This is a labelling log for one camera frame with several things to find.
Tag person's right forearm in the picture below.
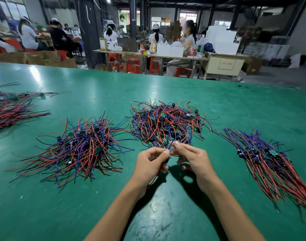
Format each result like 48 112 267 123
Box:
201 179 267 241

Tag stack of white boxes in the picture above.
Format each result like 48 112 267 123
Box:
205 25 240 55

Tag person's left forearm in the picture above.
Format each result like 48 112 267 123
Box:
84 185 151 241

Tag person's left hand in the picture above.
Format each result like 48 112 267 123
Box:
129 147 171 195

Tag row of cardboard boxes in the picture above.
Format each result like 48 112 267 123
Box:
0 50 77 68

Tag brown cardboard box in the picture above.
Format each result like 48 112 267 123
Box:
242 57 264 75

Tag long wooden work table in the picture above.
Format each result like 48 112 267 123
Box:
93 49 248 78

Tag cream cabinet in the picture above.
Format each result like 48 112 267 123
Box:
203 53 247 80

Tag row of white containers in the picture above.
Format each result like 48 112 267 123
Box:
156 42 185 58

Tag red plastic stool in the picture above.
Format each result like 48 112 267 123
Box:
108 54 125 72
175 67 192 78
56 50 71 62
148 58 162 74

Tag person's right hand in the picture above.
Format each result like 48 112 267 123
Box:
170 142 221 194

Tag pile of wires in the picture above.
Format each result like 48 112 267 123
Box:
129 100 214 150

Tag dark pillar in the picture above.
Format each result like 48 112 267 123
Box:
73 0 106 69

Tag small bunch of set-aside wires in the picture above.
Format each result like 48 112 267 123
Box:
215 128 306 221

